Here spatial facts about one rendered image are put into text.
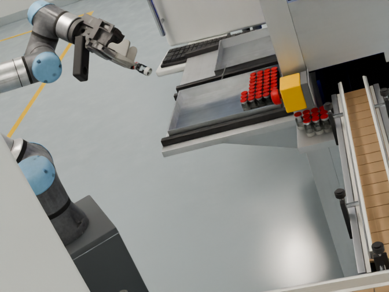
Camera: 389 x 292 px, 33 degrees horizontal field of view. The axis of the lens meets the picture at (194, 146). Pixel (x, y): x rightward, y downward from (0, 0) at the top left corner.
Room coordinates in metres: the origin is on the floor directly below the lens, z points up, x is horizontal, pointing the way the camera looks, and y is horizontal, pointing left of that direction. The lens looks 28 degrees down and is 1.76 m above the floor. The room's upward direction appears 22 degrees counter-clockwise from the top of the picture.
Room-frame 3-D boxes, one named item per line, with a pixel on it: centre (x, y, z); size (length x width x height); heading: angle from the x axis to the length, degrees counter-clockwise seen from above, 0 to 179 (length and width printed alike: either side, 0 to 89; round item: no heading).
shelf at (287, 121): (1.96, -0.24, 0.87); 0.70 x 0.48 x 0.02; 163
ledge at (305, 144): (1.47, -0.33, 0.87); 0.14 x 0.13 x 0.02; 73
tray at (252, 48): (2.10, -0.35, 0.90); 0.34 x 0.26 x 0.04; 73
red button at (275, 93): (1.51, -0.25, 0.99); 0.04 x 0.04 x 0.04; 73
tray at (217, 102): (1.81, -0.14, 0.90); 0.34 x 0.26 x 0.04; 72
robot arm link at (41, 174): (1.64, 0.44, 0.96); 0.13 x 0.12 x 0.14; 10
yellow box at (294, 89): (1.50, -0.29, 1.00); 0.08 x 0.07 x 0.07; 73
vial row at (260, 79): (1.78, -0.25, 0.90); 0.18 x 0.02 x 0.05; 162
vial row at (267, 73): (1.77, -0.27, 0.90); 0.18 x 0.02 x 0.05; 162
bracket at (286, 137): (1.72, -0.15, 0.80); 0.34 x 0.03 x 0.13; 73
